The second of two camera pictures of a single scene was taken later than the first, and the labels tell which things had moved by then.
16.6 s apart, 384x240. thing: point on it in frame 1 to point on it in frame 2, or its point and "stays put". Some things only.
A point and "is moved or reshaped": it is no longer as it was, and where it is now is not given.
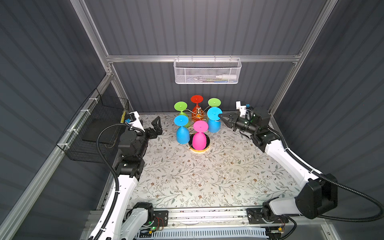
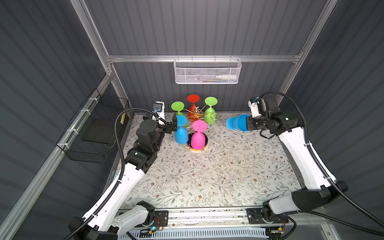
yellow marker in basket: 122,119 stays put
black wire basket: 79,142 stays put
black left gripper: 152,135 to 168,129
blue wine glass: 214,123 is moved or reshaped
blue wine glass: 182,133 stays put
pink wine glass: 199,140 stays put
